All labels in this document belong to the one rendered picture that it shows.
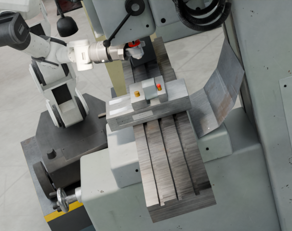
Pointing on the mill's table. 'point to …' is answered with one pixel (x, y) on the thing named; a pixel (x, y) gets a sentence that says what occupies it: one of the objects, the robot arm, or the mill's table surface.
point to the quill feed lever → (132, 10)
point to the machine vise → (129, 118)
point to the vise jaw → (139, 103)
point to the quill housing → (137, 20)
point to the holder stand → (148, 49)
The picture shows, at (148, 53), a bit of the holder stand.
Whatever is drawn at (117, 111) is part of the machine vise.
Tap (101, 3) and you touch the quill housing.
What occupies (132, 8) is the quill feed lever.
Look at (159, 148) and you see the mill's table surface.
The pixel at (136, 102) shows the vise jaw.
